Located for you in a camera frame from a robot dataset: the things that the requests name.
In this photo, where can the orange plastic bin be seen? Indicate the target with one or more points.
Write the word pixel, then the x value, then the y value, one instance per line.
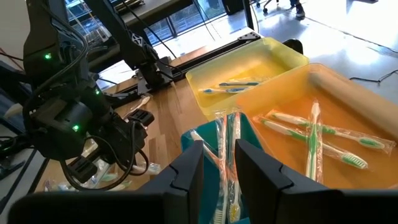
pixel 342 102

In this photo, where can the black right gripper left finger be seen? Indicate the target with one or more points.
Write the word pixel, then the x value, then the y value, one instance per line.
pixel 140 205

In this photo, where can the office chair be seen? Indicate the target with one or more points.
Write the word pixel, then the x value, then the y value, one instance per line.
pixel 265 9

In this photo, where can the yellow plastic bin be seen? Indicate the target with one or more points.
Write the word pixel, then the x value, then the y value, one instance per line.
pixel 248 59

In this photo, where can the white desk black legs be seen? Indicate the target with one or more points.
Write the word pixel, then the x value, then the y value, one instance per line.
pixel 248 14

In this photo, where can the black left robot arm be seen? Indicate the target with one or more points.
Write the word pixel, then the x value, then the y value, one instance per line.
pixel 40 31

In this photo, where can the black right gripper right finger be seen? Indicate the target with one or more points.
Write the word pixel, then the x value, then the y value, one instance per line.
pixel 295 205

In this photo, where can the small teal plastic bin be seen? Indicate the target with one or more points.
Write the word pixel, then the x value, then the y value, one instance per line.
pixel 211 186

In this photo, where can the black waste bin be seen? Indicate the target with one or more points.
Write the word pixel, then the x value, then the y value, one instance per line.
pixel 233 6

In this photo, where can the pink toothbrush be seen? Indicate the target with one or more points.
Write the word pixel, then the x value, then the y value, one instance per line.
pixel 222 140
pixel 138 105

